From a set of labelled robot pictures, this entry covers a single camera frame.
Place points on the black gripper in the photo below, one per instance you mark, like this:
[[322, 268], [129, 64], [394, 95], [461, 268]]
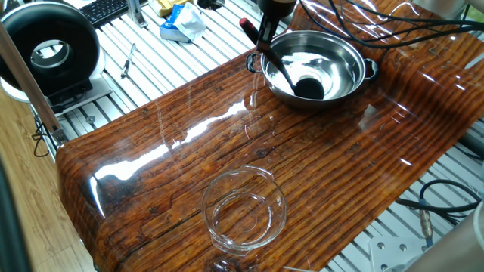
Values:
[[276, 7]]

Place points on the black ladle red accents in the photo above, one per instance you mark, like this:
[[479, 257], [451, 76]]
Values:
[[310, 88]]

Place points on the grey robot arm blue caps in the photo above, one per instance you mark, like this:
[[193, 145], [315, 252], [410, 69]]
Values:
[[453, 249]]

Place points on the clear glass bowl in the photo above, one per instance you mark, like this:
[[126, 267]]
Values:
[[244, 211]]

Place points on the blue white crumpled package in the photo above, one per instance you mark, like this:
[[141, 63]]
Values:
[[189, 20]]

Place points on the blue tissue pack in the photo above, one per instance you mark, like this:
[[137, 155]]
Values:
[[168, 30]]

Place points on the yellow box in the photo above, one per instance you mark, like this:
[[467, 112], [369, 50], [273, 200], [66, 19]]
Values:
[[170, 7]]

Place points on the silver black pen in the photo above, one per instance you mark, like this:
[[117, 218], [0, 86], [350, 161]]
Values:
[[126, 66]]

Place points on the black keyboard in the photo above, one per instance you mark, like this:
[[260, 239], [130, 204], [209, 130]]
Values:
[[102, 9]]

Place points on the wood pattern table cover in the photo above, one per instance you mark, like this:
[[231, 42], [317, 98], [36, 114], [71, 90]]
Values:
[[151, 189]]

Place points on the small metal washer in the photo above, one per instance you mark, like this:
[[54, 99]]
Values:
[[90, 119]]

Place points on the brown wooden bar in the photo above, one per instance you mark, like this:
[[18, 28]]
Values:
[[26, 79]]

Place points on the white zip tie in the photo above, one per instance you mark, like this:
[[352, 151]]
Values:
[[478, 219]]

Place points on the dark panel edge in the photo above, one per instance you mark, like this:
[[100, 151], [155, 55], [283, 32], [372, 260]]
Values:
[[9, 226]]

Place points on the short aluminium post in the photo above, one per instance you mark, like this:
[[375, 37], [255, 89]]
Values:
[[136, 15]]

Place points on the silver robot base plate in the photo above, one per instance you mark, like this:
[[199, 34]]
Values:
[[393, 253]]

